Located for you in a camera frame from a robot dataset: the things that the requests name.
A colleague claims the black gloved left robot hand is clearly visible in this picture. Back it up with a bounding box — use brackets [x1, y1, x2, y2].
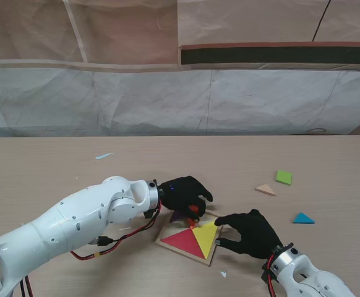
[158, 175, 214, 221]

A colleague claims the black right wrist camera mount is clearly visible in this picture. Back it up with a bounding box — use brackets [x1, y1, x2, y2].
[261, 264, 275, 282]

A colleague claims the orange tangram parallelogram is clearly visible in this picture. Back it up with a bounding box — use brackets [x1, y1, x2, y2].
[185, 204, 201, 230]

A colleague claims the square wooden tangram tray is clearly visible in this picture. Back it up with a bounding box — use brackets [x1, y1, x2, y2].
[155, 210, 224, 267]

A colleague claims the yellow large tangram triangle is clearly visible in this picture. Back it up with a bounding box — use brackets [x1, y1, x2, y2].
[192, 221, 218, 260]

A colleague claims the red black right hand cable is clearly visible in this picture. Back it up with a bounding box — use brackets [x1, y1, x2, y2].
[265, 252, 280, 297]

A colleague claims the purple tangram triangle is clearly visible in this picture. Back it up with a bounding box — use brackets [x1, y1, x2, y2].
[169, 210, 187, 223]

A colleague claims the blue small tangram triangle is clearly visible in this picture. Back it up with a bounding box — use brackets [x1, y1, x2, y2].
[292, 212, 315, 225]

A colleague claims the red black hand cable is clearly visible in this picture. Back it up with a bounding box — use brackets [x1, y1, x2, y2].
[19, 199, 164, 297]
[265, 252, 280, 297]

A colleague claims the red large tangram triangle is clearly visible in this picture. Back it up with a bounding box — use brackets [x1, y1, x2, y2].
[161, 228, 205, 259]

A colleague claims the red black left hand cable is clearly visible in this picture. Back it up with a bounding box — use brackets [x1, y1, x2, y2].
[19, 199, 164, 297]

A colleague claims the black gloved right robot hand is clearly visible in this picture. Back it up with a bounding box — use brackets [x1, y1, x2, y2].
[213, 209, 285, 260]

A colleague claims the black strip with red edge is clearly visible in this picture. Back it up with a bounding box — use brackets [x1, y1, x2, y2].
[179, 42, 360, 71]

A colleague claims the marble print backdrop sheet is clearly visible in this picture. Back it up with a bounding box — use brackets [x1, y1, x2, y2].
[0, 60, 360, 139]

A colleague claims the green tangram square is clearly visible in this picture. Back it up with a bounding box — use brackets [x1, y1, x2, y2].
[274, 170, 293, 186]

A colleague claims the natural wood tangram triangle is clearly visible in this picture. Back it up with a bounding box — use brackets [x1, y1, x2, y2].
[254, 183, 276, 197]

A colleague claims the beige paper backdrop sheet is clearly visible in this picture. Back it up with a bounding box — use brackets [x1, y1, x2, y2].
[0, 0, 360, 74]

